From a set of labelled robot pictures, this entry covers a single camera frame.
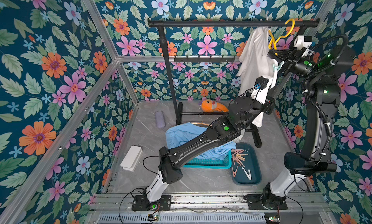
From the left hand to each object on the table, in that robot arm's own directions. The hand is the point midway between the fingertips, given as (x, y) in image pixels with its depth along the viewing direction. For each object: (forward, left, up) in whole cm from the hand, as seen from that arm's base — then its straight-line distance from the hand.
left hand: (275, 83), depth 51 cm
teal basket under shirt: (-8, +13, -50) cm, 52 cm away
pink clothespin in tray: (-14, +8, -52) cm, 55 cm away
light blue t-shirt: (+9, +38, -43) cm, 58 cm away
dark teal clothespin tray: (-9, -4, -53) cm, 54 cm away
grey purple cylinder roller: (+29, +55, -53) cm, 81 cm away
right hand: (+9, -1, +8) cm, 12 cm away
